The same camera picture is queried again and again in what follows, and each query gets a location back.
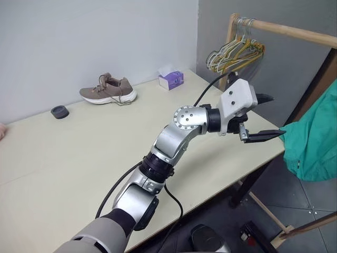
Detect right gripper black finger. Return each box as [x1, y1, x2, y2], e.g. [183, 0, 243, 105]
[256, 92, 275, 106]
[243, 129, 286, 144]

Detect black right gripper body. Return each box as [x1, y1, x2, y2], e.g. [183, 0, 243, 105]
[226, 112, 251, 144]

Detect green shorts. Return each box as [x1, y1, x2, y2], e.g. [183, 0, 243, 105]
[279, 79, 337, 182]

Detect dark board with brown edge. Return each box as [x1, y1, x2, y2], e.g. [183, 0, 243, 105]
[283, 48, 337, 127]

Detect dark table leg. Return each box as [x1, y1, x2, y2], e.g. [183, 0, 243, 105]
[229, 158, 272, 209]

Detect wooden clothes rack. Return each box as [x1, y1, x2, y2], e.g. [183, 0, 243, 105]
[219, 13, 337, 250]

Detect bundle of clothes hangers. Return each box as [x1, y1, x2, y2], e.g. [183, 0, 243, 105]
[207, 17, 257, 72]

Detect purple and white tissue box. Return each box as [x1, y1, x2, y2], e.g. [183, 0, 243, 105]
[157, 64, 184, 91]

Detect black device with red label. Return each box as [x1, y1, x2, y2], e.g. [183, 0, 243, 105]
[240, 221, 266, 253]

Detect dark rounded shape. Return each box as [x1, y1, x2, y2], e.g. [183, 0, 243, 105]
[191, 223, 232, 253]

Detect brown sneaker with white sole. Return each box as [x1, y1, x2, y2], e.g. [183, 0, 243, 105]
[79, 73, 138, 106]

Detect black round container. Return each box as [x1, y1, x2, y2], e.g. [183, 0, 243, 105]
[51, 105, 70, 121]

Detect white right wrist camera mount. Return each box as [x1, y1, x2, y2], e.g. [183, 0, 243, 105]
[217, 78, 258, 137]

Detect yellow wire hanger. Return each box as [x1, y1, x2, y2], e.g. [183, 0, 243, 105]
[210, 38, 264, 74]
[214, 39, 265, 76]

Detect white wire hanger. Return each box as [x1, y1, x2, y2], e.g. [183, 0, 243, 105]
[204, 17, 255, 70]

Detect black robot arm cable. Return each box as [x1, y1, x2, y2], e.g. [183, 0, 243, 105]
[94, 71, 239, 248]

